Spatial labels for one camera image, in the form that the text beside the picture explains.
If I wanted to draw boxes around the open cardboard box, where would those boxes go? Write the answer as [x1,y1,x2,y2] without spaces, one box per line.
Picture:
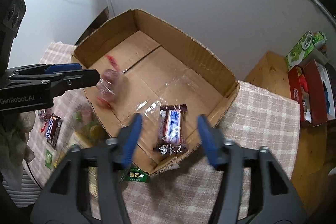
[72,9,240,176]

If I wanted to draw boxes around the green tissue box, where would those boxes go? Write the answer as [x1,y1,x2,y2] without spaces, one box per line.
[284,31,329,70]

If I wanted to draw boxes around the white gloved left hand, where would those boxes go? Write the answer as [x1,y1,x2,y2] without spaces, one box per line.
[1,111,35,190]

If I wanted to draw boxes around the clear red candy bag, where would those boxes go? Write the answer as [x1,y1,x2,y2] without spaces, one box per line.
[38,109,52,122]
[96,55,125,110]

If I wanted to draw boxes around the wooden side table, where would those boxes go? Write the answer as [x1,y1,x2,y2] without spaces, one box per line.
[244,50,336,217]

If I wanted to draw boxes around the red open box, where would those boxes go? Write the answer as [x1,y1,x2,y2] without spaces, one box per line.
[288,60,335,126]

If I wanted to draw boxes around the packaged bread slices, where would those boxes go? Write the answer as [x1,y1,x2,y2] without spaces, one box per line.
[52,131,99,213]

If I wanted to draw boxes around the brown snickers bar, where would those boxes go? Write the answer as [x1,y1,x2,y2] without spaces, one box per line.
[45,114,63,149]
[153,104,188,156]

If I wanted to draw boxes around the green snack packet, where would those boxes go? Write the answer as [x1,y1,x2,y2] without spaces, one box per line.
[118,165,150,183]

